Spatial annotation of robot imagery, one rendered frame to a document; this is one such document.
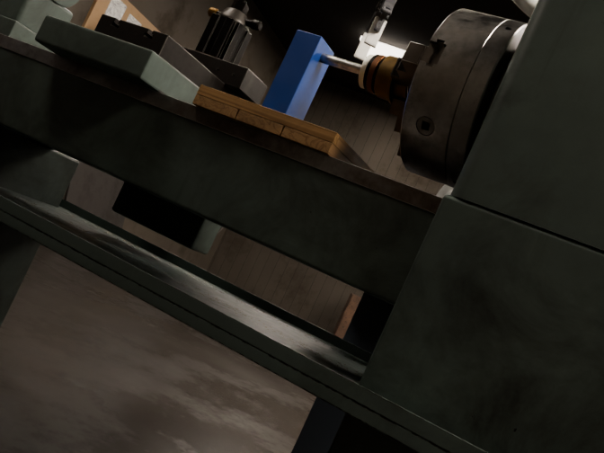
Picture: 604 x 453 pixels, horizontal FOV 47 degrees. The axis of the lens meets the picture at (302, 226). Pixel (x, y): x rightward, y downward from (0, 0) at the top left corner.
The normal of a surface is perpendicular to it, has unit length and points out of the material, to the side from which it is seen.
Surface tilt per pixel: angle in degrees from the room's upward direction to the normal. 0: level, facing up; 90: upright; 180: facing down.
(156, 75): 90
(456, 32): 67
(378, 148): 90
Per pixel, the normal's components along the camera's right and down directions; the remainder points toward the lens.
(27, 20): 0.83, 0.36
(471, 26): -0.10, -0.66
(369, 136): -0.25, -0.17
